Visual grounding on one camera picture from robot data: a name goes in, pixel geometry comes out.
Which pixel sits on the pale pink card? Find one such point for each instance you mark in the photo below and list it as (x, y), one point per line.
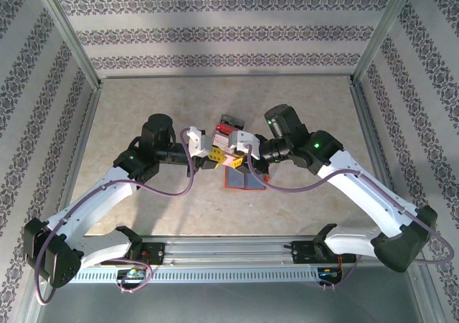
(227, 159)

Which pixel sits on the orange card holder wallet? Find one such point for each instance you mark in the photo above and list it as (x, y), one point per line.
(235, 177)

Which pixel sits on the red VIP card gold print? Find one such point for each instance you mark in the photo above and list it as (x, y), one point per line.
(225, 126)

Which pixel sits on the clear acrylic card stand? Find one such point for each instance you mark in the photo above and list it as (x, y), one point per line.
(239, 123)

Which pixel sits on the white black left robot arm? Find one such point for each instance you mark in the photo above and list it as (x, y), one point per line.
(89, 201)

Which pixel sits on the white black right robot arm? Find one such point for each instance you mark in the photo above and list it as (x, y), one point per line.
(362, 190)

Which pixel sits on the white VIP card plum blossom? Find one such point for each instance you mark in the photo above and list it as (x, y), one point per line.
(221, 140)

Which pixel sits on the red card with number line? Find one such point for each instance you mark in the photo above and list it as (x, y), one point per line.
(224, 131)

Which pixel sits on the black card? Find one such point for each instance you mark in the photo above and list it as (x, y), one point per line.
(233, 119)

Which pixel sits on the small circuit board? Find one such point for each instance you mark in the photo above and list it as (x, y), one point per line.
(328, 273)
(132, 273)

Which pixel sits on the grey sheet metal panel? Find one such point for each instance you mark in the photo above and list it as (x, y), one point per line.
(229, 305)

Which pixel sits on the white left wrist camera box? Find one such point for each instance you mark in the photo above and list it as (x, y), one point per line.
(199, 143)

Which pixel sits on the metal bracket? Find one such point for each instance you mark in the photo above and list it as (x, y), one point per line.
(245, 140)

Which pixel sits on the aluminium back frame rail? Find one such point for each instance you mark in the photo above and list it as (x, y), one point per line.
(226, 75)

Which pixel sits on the aluminium side frame rail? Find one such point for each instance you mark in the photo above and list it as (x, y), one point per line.
(82, 136)
(373, 136)

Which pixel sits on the aluminium front frame rail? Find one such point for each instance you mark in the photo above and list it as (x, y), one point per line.
(229, 247)

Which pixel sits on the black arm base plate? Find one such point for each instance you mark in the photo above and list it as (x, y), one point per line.
(154, 253)
(301, 253)

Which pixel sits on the aluminium corner post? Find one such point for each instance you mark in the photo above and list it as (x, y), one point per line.
(67, 32)
(381, 32)

